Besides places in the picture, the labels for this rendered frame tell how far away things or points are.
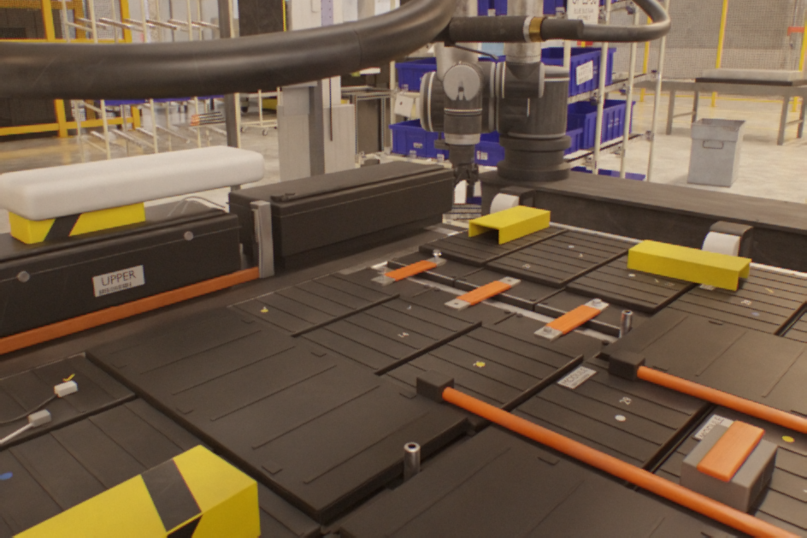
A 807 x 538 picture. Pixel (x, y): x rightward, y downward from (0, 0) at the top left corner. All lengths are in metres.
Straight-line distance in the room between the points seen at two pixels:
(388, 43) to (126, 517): 0.35
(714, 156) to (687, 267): 6.05
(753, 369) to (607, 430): 0.21
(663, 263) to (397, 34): 0.75
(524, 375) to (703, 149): 6.43
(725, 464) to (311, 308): 0.54
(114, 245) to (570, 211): 1.53
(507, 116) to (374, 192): 1.11
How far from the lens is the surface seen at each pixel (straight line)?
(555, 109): 2.27
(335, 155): 4.83
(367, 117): 5.69
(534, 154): 2.27
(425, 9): 0.47
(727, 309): 1.01
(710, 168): 7.15
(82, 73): 0.40
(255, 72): 0.39
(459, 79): 1.96
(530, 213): 1.31
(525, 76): 2.10
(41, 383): 0.82
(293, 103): 3.79
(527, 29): 1.24
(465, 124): 1.97
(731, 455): 0.62
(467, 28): 1.30
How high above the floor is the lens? 1.35
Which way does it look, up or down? 16 degrees down
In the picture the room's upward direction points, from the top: straight up
